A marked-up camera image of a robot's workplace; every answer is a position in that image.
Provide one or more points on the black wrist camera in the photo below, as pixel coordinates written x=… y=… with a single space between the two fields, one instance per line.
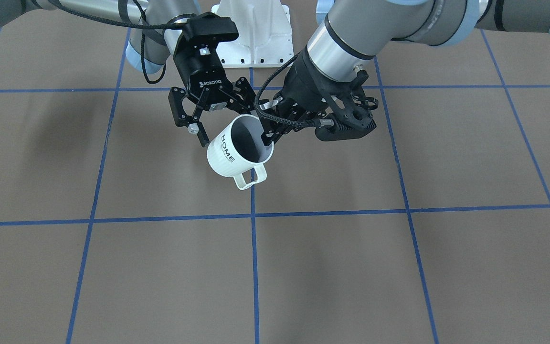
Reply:
x=210 y=28
x=341 y=131

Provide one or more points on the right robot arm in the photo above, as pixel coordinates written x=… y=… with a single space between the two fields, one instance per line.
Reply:
x=163 y=30

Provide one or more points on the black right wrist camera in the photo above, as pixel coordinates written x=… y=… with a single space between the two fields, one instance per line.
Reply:
x=210 y=28

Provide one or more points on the white ribbed mug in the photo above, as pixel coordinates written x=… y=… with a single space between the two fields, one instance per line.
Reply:
x=239 y=152

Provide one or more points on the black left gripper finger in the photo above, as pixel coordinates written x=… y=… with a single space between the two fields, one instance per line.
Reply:
x=272 y=135

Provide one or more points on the brown table mat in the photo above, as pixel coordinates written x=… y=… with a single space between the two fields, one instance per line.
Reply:
x=435 y=228

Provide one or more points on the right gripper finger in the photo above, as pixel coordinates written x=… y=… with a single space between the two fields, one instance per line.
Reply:
x=245 y=101
x=203 y=136

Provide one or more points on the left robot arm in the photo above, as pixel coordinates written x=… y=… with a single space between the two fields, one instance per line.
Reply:
x=353 y=32

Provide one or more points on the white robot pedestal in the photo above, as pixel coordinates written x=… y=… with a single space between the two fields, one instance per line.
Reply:
x=265 y=34

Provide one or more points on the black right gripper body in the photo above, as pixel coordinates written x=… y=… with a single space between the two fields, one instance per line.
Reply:
x=197 y=71

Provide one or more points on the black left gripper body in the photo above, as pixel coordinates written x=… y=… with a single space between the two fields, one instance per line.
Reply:
x=307 y=83

